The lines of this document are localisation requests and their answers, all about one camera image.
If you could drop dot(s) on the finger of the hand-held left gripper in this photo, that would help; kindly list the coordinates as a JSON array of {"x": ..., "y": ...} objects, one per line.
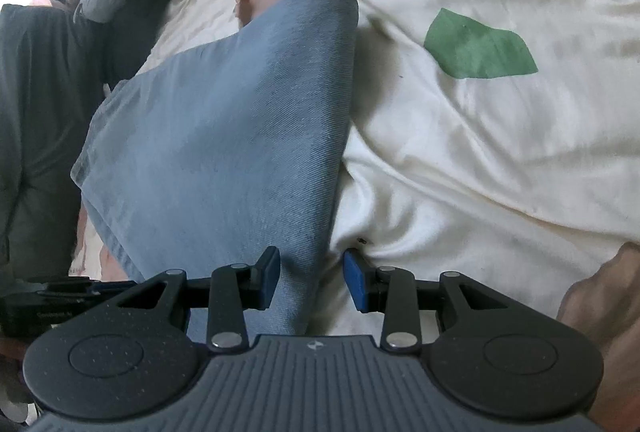
[{"x": 75, "y": 286}]

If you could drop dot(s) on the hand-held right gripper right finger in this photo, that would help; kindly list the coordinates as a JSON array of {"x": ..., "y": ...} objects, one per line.
[{"x": 352, "y": 279}]

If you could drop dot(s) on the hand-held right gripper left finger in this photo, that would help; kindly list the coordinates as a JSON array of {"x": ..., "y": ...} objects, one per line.
[{"x": 270, "y": 282}]

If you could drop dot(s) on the light blue denim pants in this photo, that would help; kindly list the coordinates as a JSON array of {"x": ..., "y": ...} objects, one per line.
[{"x": 225, "y": 112}]

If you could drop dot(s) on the black clothes pile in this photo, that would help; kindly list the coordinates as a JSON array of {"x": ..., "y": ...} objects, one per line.
[{"x": 135, "y": 42}]

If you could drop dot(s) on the person's left hand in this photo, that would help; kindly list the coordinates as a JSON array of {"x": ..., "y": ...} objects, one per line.
[{"x": 10, "y": 357}]

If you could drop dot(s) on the dark green duvet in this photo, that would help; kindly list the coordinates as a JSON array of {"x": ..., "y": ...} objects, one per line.
[{"x": 35, "y": 137}]

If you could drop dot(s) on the cream bear print blanket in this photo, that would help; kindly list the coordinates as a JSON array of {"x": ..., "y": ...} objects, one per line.
[{"x": 475, "y": 162}]

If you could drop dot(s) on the person's bare leg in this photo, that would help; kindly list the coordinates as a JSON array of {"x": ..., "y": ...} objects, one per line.
[{"x": 610, "y": 312}]

